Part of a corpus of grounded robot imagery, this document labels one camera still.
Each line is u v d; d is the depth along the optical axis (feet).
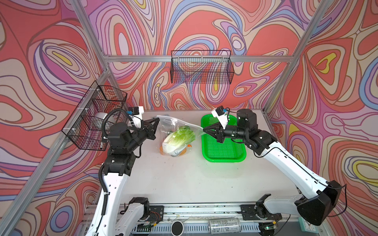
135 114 1.73
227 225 2.17
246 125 1.69
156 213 2.40
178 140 2.31
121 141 1.54
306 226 2.23
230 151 3.13
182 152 2.71
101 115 2.37
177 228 2.15
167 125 2.23
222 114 1.89
